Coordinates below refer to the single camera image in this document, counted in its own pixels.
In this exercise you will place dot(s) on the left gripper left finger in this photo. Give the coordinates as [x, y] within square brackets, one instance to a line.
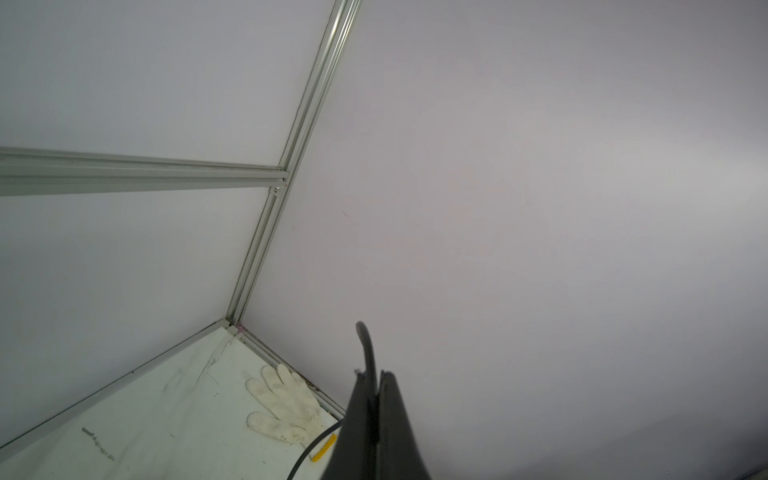
[354, 455]

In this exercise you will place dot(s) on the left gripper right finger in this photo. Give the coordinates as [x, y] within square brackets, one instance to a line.
[398, 454]

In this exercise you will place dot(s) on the white work glove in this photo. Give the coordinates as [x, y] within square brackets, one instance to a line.
[290, 411]

